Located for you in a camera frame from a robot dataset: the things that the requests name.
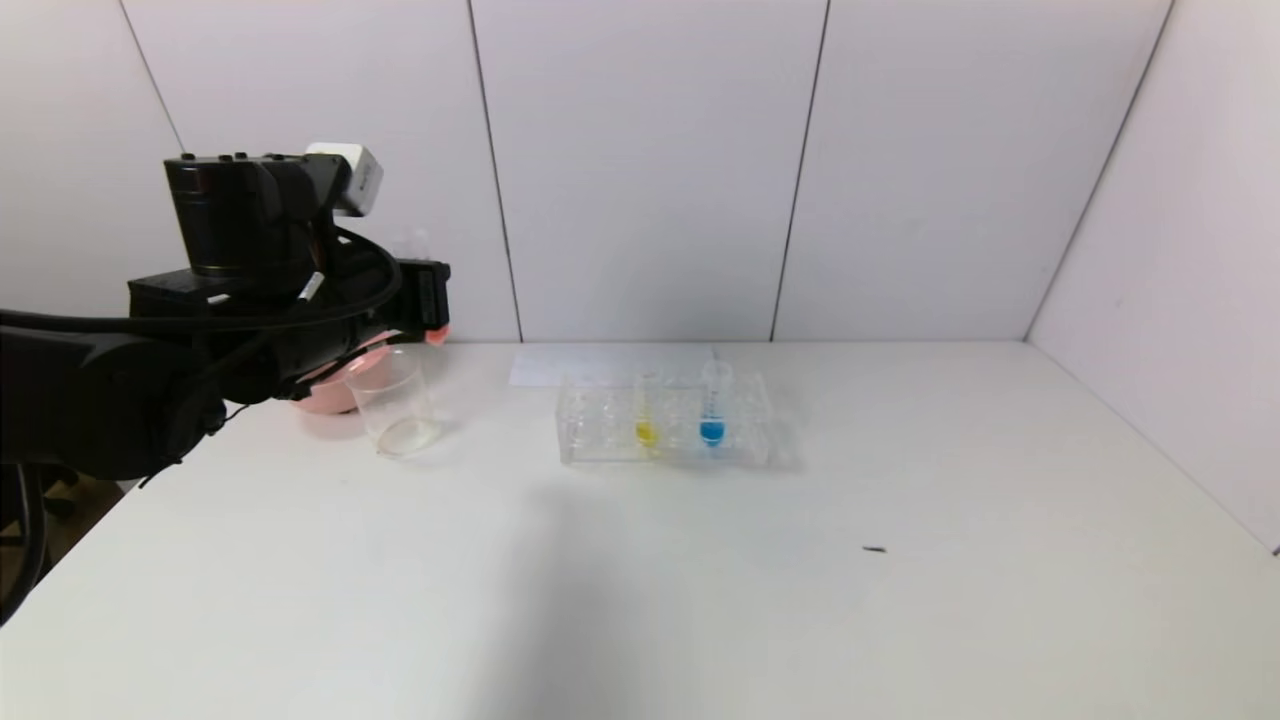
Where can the test tube with red pigment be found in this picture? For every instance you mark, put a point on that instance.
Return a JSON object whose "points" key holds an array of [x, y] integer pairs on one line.
{"points": [[437, 337]]}

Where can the white paper sheet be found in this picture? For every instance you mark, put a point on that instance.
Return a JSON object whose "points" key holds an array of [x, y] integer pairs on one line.
{"points": [[540, 368]]}

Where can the clear plastic test tube rack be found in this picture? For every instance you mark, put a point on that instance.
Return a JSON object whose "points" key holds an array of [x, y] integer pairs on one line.
{"points": [[680, 455]]}

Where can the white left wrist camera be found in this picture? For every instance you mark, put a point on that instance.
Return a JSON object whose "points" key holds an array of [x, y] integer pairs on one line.
{"points": [[355, 178]]}

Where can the test tube with blue pigment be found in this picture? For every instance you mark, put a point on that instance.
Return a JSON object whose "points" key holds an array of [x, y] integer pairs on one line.
{"points": [[711, 430]]}

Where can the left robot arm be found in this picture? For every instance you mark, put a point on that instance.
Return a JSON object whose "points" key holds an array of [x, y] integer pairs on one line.
{"points": [[100, 380]]}

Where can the pink bowl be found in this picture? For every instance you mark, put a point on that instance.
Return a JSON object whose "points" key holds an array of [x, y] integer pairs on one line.
{"points": [[325, 395]]}

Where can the clear glass beaker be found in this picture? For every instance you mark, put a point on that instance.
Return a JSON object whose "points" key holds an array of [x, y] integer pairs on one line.
{"points": [[395, 420]]}

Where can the test tube with yellow pigment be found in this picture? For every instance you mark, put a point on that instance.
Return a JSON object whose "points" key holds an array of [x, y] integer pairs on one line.
{"points": [[646, 432]]}

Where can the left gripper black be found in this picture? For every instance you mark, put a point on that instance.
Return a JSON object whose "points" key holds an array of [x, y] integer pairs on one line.
{"points": [[428, 294]]}

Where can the dark chair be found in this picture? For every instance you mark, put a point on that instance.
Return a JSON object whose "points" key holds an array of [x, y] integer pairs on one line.
{"points": [[30, 530]]}

